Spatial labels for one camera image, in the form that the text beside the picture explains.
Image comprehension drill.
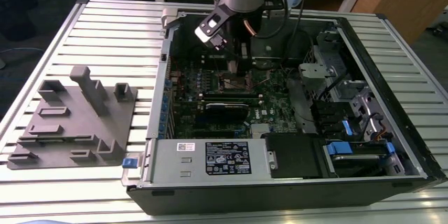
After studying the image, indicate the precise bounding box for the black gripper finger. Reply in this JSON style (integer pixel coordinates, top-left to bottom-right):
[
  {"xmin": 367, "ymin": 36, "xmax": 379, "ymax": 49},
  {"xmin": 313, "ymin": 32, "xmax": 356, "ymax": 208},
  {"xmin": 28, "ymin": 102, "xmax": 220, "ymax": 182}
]
[{"xmin": 240, "ymin": 58, "xmax": 252, "ymax": 78}]

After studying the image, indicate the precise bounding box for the silver CPU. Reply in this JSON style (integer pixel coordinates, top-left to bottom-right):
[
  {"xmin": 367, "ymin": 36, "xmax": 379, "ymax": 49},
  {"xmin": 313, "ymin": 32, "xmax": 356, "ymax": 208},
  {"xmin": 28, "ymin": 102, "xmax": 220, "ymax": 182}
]
[{"xmin": 227, "ymin": 60, "xmax": 241, "ymax": 74}]

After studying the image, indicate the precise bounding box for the metal wire locking lever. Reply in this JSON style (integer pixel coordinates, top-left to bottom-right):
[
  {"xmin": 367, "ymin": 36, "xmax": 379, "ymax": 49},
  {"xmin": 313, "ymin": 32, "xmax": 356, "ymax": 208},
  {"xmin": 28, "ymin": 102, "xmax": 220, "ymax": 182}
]
[{"xmin": 251, "ymin": 76, "xmax": 271, "ymax": 88}]

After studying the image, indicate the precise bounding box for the CPU socket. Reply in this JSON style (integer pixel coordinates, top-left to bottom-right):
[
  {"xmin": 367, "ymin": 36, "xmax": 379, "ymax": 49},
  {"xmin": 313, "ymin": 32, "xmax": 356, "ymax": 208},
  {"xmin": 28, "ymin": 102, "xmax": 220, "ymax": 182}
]
[{"xmin": 216, "ymin": 70, "xmax": 257, "ymax": 95}]

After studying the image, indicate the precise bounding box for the green motherboard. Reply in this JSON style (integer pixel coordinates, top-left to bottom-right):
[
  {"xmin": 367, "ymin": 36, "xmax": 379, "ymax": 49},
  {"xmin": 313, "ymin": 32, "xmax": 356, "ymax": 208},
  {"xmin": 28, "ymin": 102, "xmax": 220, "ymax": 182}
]
[{"xmin": 167, "ymin": 55, "xmax": 311, "ymax": 140}]

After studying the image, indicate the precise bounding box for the black graphics card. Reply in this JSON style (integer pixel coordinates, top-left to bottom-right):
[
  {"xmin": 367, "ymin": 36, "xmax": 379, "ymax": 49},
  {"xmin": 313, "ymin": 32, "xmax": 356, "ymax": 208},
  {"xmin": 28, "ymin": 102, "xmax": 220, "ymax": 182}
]
[{"xmin": 204, "ymin": 102, "xmax": 251, "ymax": 125}]

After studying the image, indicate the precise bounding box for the grey case corner block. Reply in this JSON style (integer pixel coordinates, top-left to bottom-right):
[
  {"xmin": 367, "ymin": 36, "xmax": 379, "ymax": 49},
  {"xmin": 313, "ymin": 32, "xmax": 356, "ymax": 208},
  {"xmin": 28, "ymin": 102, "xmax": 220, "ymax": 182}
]
[{"xmin": 161, "ymin": 8, "xmax": 183, "ymax": 29}]

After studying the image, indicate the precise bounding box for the silver chipset heatsink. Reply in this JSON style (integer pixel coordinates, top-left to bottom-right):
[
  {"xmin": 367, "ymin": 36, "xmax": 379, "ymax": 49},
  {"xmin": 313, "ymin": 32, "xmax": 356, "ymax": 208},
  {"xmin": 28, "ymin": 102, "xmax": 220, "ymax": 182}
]
[{"xmin": 249, "ymin": 123, "xmax": 273, "ymax": 134}]

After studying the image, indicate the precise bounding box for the metal drive cage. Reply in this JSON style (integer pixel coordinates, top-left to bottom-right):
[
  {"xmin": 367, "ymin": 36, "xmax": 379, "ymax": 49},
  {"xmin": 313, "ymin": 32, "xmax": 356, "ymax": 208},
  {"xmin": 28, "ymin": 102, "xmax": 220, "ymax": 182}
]
[{"xmin": 303, "ymin": 31, "xmax": 355, "ymax": 104}]

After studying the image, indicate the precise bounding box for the black plastic disk bay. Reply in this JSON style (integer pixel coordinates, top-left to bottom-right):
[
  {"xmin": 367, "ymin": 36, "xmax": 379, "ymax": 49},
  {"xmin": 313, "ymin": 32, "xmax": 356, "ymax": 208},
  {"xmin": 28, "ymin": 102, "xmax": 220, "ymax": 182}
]
[{"xmin": 309, "ymin": 101, "xmax": 355, "ymax": 137}]

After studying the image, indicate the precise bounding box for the blue drive carrier tab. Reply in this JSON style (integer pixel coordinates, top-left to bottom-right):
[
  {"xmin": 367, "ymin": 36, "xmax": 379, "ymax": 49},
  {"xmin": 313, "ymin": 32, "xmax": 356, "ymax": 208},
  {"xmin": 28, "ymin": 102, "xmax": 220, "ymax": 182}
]
[{"xmin": 340, "ymin": 120, "xmax": 355, "ymax": 136}]

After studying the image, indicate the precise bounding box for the black fan shroud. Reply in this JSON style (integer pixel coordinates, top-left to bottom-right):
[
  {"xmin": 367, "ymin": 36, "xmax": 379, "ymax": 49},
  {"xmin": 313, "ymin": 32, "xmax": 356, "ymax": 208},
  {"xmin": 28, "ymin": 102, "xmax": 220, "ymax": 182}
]
[{"xmin": 261, "ymin": 132, "xmax": 340, "ymax": 180}]

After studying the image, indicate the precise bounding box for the hard disk blue carrier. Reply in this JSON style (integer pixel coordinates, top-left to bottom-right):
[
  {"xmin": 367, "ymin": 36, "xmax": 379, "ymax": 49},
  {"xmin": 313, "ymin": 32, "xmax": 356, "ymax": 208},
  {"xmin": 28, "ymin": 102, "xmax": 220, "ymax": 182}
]
[{"xmin": 324, "ymin": 141, "xmax": 396, "ymax": 179}]

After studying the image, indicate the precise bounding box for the silver power supply unit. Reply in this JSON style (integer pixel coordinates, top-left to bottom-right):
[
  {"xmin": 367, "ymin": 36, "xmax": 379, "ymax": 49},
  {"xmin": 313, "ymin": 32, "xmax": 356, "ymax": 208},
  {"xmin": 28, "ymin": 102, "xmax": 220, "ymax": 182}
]
[{"xmin": 149, "ymin": 137, "xmax": 273, "ymax": 183}]

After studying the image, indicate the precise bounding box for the black PC case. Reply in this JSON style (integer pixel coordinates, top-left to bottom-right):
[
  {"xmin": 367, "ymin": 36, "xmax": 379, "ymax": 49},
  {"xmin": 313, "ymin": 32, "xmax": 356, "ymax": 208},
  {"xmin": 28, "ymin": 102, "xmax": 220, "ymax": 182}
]
[{"xmin": 124, "ymin": 7, "xmax": 448, "ymax": 217}]

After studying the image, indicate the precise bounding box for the grey parts rack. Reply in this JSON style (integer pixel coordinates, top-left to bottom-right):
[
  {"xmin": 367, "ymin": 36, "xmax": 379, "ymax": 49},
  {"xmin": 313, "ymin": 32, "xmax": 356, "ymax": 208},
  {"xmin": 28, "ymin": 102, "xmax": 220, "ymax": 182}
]
[{"xmin": 5, "ymin": 65, "xmax": 139, "ymax": 170}]

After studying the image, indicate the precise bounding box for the black chair base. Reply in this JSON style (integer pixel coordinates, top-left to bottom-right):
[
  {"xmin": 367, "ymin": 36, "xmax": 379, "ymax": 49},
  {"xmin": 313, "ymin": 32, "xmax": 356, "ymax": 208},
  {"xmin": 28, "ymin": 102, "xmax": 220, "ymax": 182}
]
[{"xmin": 424, "ymin": 22, "xmax": 448, "ymax": 41}]

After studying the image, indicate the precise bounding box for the black office chair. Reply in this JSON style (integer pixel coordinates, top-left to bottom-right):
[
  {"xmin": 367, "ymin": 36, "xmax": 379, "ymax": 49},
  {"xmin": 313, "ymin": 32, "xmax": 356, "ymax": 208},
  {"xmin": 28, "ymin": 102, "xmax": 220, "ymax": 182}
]
[{"xmin": 0, "ymin": 0, "xmax": 40, "ymax": 42}]

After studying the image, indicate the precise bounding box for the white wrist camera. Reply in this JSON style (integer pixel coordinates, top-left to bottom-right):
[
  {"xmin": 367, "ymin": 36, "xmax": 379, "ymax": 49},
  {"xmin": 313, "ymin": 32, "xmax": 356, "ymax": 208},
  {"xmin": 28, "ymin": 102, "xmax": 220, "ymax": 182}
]
[{"xmin": 193, "ymin": 11, "xmax": 229, "ymax": 51}]

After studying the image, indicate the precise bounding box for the thick black cable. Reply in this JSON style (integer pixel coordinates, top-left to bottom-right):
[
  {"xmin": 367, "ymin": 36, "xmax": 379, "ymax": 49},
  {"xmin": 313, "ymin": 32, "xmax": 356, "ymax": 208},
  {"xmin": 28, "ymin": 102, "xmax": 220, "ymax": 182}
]
[{"xmin": 283, "ymin": 28, "xmax": 313, "ymax": 61}]

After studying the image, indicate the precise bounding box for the grey plastic bracket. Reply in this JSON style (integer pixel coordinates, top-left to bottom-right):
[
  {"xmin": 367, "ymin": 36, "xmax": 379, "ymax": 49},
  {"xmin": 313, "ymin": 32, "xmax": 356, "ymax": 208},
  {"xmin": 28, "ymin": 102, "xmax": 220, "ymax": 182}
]
[{"xmin": 297, "ymin": 62, "xmax": 340, "ymax": 91}]

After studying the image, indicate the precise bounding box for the grey ribbon cable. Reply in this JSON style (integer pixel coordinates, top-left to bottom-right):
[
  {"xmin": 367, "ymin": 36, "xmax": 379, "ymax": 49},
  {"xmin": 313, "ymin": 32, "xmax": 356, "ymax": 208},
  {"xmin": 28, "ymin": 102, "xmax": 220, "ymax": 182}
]
[{"xmin": 285, "ymin": 77, "xmax": 317, "ymax": 133}]

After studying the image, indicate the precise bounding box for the thin black cable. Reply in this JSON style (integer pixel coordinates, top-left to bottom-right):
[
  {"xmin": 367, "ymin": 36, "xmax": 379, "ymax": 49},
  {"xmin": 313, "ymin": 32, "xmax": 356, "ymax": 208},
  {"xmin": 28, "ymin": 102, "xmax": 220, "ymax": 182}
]
[{"xmin": 321, "ymin": 68, "xmax": 349, "ymax": 102}]

